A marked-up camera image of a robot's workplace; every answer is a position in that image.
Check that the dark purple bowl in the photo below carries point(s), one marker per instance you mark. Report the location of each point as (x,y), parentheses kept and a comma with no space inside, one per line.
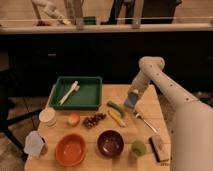
(110,144)

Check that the clear plastic container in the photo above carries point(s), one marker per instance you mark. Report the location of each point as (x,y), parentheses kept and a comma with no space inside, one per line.
(35,145)

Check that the green cucumber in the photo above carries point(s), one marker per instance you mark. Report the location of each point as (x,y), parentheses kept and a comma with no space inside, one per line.
(116,107)

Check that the green plastic cup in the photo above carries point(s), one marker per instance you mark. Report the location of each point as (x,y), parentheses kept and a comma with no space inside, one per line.
(138,149)

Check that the silver fork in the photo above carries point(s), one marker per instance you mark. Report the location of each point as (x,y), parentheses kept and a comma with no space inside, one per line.
(137,115)

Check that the black scrub brush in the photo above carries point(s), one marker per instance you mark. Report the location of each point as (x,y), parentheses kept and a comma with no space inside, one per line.
(159,148)

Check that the bunch of dark grapes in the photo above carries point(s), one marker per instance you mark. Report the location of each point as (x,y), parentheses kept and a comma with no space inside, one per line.
(92,121)

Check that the white dish brush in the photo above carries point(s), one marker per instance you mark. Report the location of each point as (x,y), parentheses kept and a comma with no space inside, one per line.
(74,87)

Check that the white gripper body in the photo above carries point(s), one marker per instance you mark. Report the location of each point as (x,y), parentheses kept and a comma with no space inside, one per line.
(139,84)

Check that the green plastic tray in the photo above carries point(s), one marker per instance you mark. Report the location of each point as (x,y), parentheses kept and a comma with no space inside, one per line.
(88,97)

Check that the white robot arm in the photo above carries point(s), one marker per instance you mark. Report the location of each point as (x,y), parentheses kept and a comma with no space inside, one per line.
(192,137)

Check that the white paper cup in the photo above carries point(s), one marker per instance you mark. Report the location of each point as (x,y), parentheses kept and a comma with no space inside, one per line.
(48,116)

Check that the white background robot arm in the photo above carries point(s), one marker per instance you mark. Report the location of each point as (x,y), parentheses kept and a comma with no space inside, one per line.
(50,9)

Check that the orange bowl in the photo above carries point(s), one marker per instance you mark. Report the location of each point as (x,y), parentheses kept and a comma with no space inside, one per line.
(70,150)

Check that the blue sponge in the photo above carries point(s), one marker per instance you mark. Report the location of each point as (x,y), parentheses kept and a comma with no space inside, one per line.
(131,100)

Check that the yellow banana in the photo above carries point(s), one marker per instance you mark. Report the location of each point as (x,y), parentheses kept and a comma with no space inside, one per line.
(117,118)

